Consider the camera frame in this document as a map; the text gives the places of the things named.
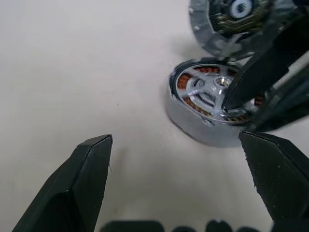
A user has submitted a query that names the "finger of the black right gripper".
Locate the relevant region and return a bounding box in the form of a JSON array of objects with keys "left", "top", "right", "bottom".
[
  {"left": 222, "top": 12, "right": 309, "bottom": 112},
  {"left": 247, "top": 74, "right": 309, "bottom": 133}
]

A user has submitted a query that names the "silver motor housing part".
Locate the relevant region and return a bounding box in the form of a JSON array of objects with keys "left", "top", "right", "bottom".
[{"left": 188, "top": 0, "right": 299, "bottom": 61}]

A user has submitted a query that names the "black silver spoked rotor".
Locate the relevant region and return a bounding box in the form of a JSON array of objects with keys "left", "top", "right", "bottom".
[{"left": 175, "top": 64, "right": 256, "bottom": 125}]

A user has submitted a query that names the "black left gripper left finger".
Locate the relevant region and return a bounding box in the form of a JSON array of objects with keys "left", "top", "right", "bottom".
[{"left": 12, "top": 134, "right": 113, "bottom": 232}]

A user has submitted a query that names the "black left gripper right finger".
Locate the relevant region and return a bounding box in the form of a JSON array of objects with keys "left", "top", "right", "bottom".
[{"left": 238, "top": 130, "right": 309, "bottom": 232}]

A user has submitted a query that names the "silver motor stator housing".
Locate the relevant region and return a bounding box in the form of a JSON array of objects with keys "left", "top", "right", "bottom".
[{"left": 166, "top": 57, "right": 266, "bottom": 148}]

